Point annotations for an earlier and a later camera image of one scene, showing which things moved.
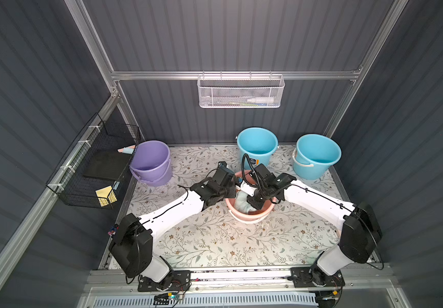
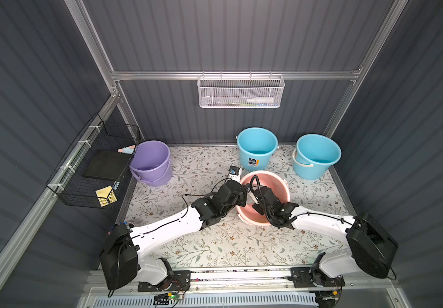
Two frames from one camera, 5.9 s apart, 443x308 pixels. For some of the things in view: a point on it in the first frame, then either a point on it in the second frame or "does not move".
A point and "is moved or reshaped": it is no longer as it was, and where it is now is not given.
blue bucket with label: x=260 y=144 does not move
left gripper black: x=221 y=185 -> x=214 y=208
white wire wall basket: x=241 y=91 does not move
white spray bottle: x=261 y=100 does not move
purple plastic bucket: x=151 y=163 does not move
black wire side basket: x=100 y=159 does not move
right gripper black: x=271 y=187 -> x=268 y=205
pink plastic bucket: x=252 y=217 is moved or reshaped
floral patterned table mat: x=297 y=235 does not move
